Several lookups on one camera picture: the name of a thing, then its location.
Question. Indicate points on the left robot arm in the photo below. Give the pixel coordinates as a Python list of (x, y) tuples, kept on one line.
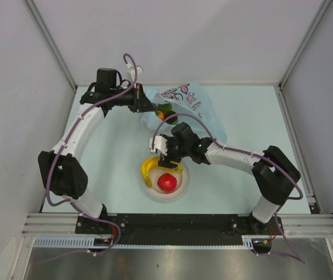
[(63, 177)]

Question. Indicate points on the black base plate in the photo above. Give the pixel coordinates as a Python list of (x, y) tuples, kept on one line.
[(145, 229)]

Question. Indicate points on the orange red fake peach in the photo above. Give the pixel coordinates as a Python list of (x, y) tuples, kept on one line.
[(161, 115)]

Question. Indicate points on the green fake fruit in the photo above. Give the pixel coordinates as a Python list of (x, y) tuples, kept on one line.
[(168, 110)]

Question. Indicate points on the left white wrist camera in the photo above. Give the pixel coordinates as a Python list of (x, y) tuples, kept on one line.
[(132, 72)]

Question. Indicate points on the aluminium frame rail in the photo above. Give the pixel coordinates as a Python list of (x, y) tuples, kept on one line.
[(293, 225)]

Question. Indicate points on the yellow fake fruit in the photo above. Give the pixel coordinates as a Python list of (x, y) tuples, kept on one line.
[(152, 163)]

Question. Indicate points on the white paper plate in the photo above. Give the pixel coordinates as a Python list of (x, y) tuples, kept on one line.
[(156, 193)]

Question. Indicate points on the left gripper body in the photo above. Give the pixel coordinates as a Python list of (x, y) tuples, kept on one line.
[(135, 107)]

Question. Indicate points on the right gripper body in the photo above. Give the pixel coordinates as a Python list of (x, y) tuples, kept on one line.
[(175, 152)]

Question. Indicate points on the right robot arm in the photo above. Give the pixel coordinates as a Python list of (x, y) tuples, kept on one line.
[(275, 175)]

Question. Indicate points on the light blue plastic bag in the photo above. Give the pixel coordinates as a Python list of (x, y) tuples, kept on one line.
[(190, 98)]

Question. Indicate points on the red fake apple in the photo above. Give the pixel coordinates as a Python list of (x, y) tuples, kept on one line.
[(167, 183)]

